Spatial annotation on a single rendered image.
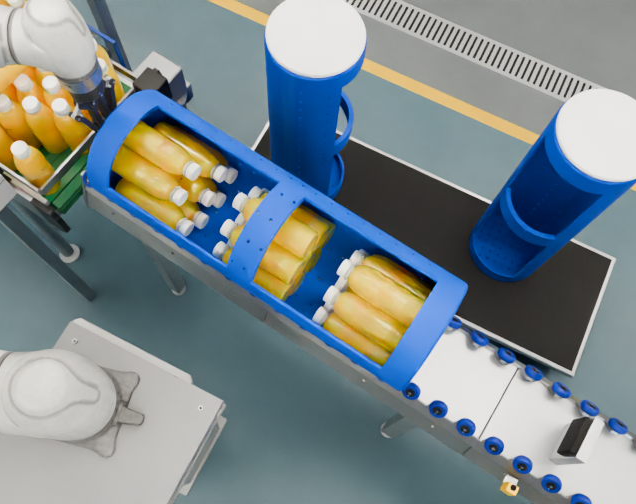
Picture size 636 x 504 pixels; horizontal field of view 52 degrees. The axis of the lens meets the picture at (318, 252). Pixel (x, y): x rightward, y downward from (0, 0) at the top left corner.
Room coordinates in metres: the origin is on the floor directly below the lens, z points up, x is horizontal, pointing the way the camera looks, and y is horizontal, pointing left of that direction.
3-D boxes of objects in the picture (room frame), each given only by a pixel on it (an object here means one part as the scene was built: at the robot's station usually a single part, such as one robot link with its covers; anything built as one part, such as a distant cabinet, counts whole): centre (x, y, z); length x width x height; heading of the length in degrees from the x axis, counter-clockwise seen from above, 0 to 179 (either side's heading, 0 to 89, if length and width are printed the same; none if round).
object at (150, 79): (0.97, 0.51, 0.95); 0.10 x 0.07 x 0.10; 153
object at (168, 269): (0.68, 0.53, 0.31); 0.06 x 0.06 x 0.63; 63
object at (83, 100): (0.73, 0.52, 1.32); 0.08 x 0.07 x 0.09; 153
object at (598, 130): (0.96, -0.72, 1.03); 0.28 x 0.28 x 0.01
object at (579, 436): (0.16, -0.63, 1.00); 0.10 x 0.04 x 0.15; 153
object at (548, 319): (0.99, -0.38, 0.07); 1.50 x 0.52 x 0.15; 70
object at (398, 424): (0.23, -0.34, 0.31); 0.06 x 0.06 x 0.63; 63
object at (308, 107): (1.16, 0.08, 0.59); 0.28 x 0.28 x 0.88
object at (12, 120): (0.80, 0.82, 0.99); 0.07 x 0.07 x 0.19
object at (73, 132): (0.81, 0.68, 0.99); 0.07 x 0.07 x 0.19
